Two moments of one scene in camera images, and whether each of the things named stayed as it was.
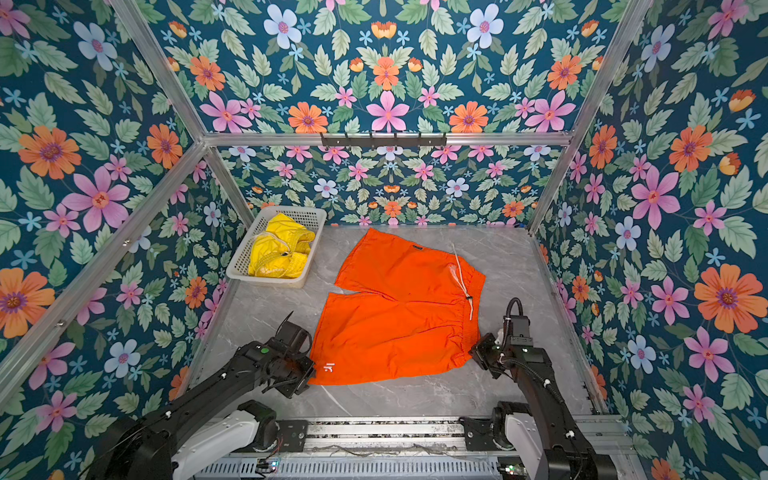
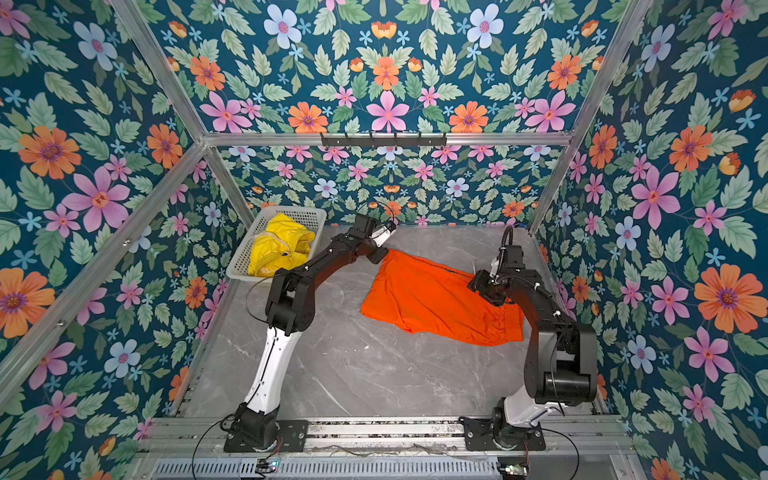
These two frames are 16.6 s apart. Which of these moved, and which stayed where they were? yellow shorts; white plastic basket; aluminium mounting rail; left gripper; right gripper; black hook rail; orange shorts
Moved: orange shorts; right gripper; left gripper
Stayed: aluminium mounting rail; black hook rail; white plastic basket; yellow shorts
